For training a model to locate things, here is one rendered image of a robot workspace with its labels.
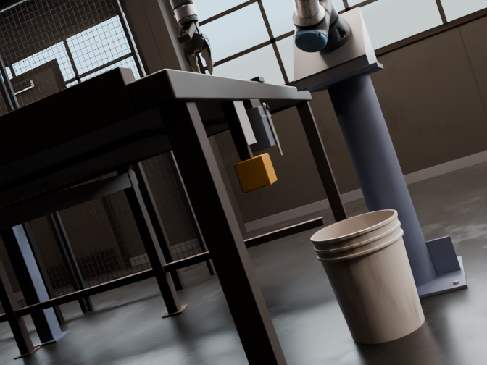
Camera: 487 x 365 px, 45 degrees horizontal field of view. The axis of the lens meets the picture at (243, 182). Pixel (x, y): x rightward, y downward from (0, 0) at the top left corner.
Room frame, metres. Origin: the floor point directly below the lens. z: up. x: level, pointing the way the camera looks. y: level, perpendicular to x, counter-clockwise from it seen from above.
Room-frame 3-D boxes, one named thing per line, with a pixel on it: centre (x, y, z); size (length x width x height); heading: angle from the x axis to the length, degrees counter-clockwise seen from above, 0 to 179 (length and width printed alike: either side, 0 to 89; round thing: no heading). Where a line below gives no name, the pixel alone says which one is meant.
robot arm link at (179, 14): (2.13, 0.00, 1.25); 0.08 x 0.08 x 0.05
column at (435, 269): (2.32, -0.52, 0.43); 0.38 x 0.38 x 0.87; 71
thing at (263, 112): (1.73, -0.08, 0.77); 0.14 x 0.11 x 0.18; 165
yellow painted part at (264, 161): (1.56, -0.04, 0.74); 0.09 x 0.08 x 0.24; 165
